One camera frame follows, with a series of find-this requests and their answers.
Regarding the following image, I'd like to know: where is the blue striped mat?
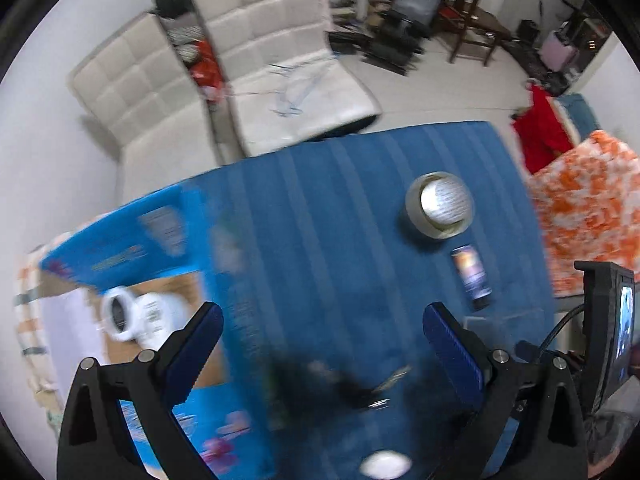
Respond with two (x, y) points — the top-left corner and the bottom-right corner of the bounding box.
(190, 120), (559, 480)

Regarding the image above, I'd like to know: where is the thin cable bundle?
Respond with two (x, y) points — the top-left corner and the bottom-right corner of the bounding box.
(235, 60), (332, 117)

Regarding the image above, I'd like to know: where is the black cable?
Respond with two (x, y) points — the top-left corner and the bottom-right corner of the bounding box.
(537, 302), (587, 356)

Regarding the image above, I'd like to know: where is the pink suitcase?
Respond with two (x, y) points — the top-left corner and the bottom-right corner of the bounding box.
(540, 30), (582, 72)

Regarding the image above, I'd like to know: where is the red garment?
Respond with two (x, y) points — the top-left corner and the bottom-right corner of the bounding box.
(510, 85), (576, 177)

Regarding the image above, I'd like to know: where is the white round lid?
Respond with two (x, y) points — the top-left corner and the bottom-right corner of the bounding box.
(360, 450), (414, 480)

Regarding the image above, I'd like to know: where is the small dark printed can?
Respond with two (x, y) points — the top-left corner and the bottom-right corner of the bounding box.
(451, 244), (494, 311)

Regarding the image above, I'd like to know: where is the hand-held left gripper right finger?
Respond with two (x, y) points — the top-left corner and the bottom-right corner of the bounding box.
(421, 301), (589, 480)

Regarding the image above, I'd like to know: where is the orange white blanket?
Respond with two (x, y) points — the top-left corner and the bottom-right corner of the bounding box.
(527, 130), (640, 299)

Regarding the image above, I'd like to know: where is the striped woven cloth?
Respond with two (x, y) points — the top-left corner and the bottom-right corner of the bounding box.
(12, 245), (67, 402)

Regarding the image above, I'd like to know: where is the black metal clip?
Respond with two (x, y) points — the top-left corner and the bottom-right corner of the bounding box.
(270, 350), (416, 411)

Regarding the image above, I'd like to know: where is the blue cardboard box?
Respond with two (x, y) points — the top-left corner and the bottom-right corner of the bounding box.
(37, 182), (281, 480)

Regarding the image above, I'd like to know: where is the clear tape roll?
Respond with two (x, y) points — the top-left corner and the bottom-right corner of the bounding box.
(405, 171), (475, 240)

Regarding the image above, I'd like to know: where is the white plastic bottle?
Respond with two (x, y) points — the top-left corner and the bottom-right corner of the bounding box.
(100, 285), (195, 352)

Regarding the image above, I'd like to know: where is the clear plastic case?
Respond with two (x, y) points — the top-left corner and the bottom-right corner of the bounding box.
(462, 312), (507, 342)

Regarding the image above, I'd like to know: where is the white quilted chair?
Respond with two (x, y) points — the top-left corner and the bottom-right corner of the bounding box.
(67, 12), (237, 197)
(190, 0), (382, 159)

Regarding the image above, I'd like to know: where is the red cloth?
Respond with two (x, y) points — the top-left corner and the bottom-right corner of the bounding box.
(187, 40), (227, 93)

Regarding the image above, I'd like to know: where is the brown wooden chair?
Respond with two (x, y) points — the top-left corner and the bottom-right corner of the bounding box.
(435, 0), (507, 67)

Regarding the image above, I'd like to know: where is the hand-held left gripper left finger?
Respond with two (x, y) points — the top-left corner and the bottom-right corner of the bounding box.
(56, 301), (225, 480)

